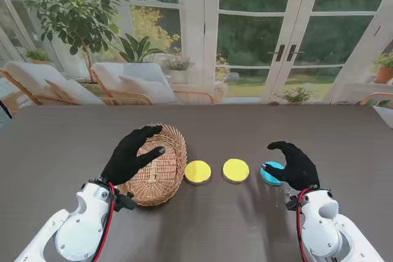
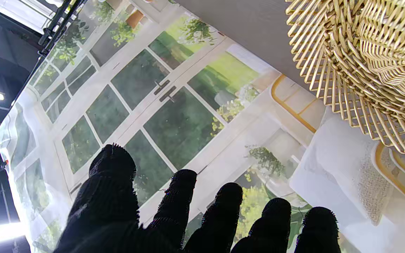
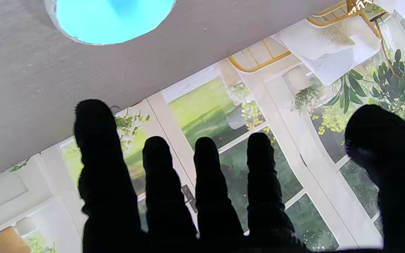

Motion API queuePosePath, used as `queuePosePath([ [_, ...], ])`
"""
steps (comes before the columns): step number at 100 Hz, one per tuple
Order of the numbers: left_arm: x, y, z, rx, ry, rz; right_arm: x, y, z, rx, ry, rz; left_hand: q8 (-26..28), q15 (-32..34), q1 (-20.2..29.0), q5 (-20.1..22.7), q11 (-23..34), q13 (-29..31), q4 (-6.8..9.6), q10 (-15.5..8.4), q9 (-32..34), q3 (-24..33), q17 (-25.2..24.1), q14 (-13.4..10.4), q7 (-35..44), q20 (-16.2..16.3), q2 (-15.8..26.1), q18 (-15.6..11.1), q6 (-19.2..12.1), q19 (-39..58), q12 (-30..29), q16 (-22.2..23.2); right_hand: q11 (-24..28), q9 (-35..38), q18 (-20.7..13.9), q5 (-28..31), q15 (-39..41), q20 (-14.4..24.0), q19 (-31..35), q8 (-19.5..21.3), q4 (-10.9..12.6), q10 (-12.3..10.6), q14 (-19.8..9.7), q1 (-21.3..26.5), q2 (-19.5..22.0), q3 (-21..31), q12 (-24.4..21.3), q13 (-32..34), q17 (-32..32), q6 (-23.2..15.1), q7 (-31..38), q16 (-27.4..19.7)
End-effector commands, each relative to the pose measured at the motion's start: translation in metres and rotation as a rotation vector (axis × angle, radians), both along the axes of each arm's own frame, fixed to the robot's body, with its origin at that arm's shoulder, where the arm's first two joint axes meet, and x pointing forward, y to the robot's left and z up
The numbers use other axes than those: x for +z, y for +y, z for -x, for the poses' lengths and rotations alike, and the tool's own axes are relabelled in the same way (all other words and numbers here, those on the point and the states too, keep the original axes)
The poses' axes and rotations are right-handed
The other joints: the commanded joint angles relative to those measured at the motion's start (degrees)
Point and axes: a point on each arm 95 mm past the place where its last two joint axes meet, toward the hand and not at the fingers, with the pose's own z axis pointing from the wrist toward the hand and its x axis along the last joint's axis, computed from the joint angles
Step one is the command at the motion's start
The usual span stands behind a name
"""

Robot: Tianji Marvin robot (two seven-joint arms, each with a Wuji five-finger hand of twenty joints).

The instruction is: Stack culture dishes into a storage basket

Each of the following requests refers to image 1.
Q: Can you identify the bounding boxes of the plant in terracotta pot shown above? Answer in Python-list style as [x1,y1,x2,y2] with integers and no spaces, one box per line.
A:
[373,53,393,84]

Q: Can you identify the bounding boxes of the broad-leaf green plant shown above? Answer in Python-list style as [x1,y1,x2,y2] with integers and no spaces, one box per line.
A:
[118,33,168,64]

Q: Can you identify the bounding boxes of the yellow flowers in pale pot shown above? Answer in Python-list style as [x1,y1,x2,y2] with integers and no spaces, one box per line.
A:
[214,55,231,103]

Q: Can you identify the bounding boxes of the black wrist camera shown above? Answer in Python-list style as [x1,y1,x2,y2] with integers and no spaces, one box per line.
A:
[285,196,300,211]
[115,193,138,213]

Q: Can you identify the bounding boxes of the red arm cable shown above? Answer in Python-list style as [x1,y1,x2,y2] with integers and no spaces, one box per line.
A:
[91,182,116,262]
[296,188,308,262]

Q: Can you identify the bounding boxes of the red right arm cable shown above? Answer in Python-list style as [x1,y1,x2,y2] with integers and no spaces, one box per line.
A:
[296,188,308,262]

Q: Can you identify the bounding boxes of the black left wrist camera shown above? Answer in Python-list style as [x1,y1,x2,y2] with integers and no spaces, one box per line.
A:
[115,193,138,213]

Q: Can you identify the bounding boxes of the white cushioned lounge chair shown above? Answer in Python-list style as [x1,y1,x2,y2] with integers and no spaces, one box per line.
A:
[90,61,214,106]
[0,61,105,106]

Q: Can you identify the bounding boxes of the small plant in orange pot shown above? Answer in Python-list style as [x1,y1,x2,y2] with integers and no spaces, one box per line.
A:
[23,48,52,65]

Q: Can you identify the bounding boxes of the blue round culture dish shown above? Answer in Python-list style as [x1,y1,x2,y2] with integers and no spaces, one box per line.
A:
[259,161,286,187]

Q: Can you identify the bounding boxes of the oval wicker basket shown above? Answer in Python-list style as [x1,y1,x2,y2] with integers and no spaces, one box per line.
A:
[116,124,188,207]

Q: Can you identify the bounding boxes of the orange frame chair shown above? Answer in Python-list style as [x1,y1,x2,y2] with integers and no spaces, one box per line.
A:
[359,92,393,106]

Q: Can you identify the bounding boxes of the white throw pillow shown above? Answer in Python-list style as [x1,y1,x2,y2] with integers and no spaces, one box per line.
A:
[119,75,179,104]
[44,78,105,106]

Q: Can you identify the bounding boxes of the flowering plant in white pot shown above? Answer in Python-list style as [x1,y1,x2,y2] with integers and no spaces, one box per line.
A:
[165,56,195,85]

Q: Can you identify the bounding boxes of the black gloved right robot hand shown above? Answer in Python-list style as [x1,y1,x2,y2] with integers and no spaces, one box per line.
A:
[264,141,321,190]

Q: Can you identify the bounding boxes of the yellow round culture dish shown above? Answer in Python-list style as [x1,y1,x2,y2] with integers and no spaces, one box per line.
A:
[184,160,212,186]
[222,158,250,185]

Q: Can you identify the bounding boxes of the dark door handle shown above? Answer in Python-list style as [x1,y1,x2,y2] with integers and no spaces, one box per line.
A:
[267,44,286,62]
[287,44,305,62]

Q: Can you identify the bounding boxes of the low white flowering plant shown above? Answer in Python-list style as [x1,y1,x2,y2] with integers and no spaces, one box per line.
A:
[274,87,314,105]

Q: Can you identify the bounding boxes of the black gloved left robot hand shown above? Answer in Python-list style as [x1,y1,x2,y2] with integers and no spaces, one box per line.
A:
[100,125,166,186]

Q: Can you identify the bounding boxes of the red left arm cable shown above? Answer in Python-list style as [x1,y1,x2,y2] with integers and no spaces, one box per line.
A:
[91,182,116,262]

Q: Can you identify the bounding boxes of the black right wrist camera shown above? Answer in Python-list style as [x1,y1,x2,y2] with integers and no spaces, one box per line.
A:
[285,196,300,211]

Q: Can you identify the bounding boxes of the large leafy potted tree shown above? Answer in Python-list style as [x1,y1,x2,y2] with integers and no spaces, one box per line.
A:
[17,0,131,83]

